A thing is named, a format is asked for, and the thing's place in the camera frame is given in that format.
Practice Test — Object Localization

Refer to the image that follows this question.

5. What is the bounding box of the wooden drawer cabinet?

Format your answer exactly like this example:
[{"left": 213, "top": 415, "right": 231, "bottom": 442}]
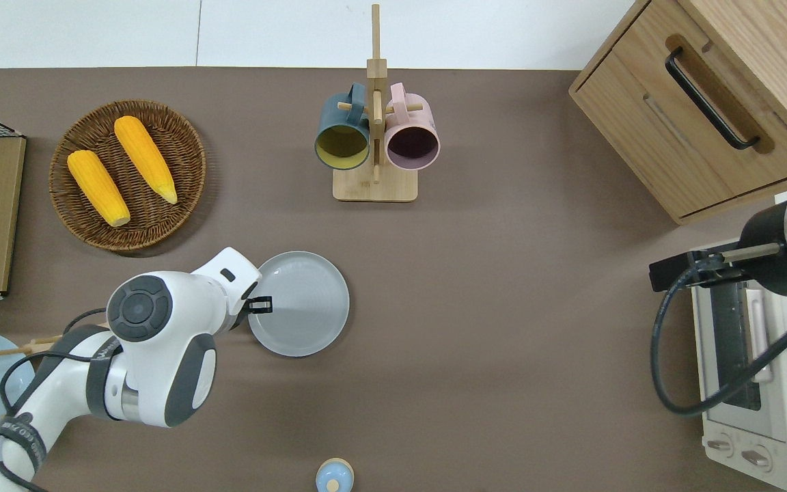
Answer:
[{"left": 568, "top": 0, "right": 787, "bottom": 226}]

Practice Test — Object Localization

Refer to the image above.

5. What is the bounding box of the white oven door handle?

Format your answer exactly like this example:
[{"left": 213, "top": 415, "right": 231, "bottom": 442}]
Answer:
[{"left": 744, "top": 288, "right": 775, "bottom": 385}]

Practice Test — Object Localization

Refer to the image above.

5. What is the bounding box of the brown table mat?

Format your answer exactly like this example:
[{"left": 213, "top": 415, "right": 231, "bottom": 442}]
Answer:
[{"left": 0, "top": 66, "right": 787, "bottom": 492}]

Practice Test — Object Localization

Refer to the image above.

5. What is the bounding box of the yellow corn cob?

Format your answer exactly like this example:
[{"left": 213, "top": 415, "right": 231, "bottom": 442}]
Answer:
[
  {"left": 67, "top": 150, "right": 131, "bottom": 228},
  {"left": 113, "top": 115, "right": 179, "bottom": 205}
]

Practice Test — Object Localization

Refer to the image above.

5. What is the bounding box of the black cabinet handle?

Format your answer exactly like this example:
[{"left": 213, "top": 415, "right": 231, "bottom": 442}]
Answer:
[{"left": 665, "top": 46, "right": 761, "bottom": 150}]

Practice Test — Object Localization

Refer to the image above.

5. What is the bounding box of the pink mug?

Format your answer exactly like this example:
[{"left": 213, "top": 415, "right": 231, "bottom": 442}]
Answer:
[{"left": 384, "top": 83, "right": 441, "bottom": 172}]

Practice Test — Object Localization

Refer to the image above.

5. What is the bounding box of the wooden mug rack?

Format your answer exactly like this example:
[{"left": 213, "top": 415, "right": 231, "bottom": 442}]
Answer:
[{"left": 333, "top": 3, "right": 426, "bottom": 203}]

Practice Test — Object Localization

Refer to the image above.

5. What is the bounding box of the brown wicker basket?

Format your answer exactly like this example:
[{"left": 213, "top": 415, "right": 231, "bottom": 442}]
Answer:
[{"left": 49, "top": 100, "right": 207, "bottom": 252}]

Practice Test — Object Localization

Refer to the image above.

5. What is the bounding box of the gray plate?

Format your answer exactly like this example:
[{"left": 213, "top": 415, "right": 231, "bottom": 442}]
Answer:
[{"left": 248, "top": 251, "right": 350, "bottom": 358}]

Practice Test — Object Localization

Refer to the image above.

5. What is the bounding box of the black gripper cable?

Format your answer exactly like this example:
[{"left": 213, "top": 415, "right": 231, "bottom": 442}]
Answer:
[
  {"left": 0, "top": 307, "right": 124, "bottom": 492},
  {"left": 650, "top": 243, "right": 787, "bottom": 418}
]

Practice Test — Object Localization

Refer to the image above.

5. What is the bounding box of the blue service bell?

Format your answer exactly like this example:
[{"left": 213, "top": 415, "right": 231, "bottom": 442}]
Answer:
[{"left": 316, "top": 458, "right": 355, "bottom": 492}]

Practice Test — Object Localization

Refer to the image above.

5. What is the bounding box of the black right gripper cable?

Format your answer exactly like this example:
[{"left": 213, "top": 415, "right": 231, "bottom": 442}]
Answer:
[{"left": 650, "top": 243, "right": 787, "bottom": 418}]

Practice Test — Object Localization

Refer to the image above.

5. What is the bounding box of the dark blue mug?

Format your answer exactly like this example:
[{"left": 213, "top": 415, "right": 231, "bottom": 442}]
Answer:
[{"left": 314, "top": 83, "right": 372, "bottom": 171}]

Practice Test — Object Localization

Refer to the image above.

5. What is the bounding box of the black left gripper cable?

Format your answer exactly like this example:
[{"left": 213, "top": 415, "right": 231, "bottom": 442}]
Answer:
[{"left": 0, "top": 307, "right": 124, "bottom": 492}]

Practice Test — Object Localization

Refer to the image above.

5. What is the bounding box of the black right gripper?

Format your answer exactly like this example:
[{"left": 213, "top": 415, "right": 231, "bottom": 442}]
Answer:
[{"left": 649, "top": 204, "right": 787, "bottom": 298}]

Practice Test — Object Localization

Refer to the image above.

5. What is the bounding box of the wooden plate rack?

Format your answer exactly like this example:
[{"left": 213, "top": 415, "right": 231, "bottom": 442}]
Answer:
[{"left": 0, "top": 333, "right": 66, "bottom": 359}]

